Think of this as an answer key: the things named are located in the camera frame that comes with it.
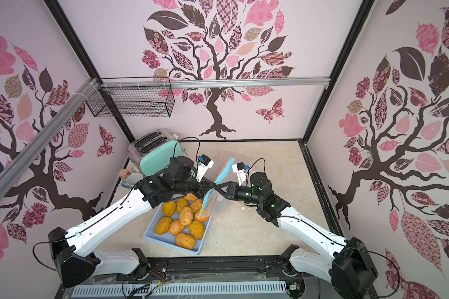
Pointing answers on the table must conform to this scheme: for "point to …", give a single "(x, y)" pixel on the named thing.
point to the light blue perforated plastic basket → (184, 241)
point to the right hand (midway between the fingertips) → (216, 187)
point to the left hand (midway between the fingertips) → (212, 188)
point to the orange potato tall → (186, 215)
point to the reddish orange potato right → (201, 218)
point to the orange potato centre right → (196, 205)
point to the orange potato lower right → (196, 229)
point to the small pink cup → (124, 174)
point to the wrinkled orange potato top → (190, 197)
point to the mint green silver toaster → (152, 152)
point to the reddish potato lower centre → (176, 227)
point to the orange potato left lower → (163, 225)
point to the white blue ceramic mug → (131, 180)
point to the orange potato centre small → (180, 203)
